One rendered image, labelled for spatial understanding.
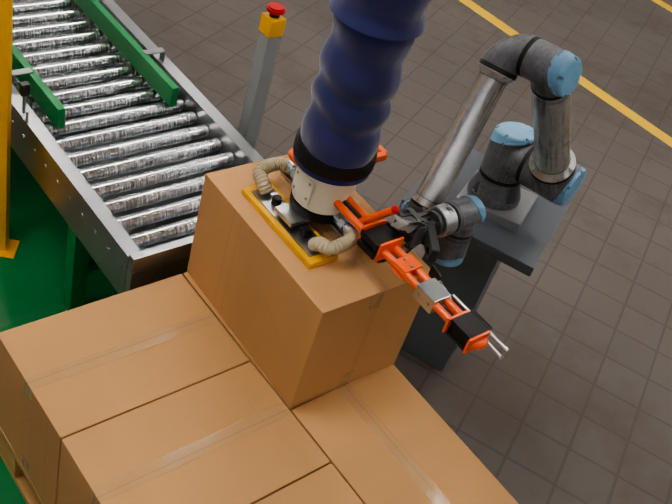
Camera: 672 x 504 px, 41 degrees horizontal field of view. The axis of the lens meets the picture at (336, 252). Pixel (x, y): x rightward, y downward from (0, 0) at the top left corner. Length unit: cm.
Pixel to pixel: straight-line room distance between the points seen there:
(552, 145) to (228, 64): 255
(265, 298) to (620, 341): 208
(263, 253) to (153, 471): 64
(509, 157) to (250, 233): 101
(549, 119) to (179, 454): 140
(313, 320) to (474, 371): 145
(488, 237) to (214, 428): 116
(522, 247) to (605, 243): 163
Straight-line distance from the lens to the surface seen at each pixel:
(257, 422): 258
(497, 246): 310
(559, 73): 256
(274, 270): 248
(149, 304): 281
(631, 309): 443
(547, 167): 298
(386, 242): 236
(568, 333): 411
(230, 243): 264
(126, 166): 331
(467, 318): 226
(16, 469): 302
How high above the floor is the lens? 257
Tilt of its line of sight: 40 degrees down
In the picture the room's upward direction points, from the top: 19 degrees clockwise
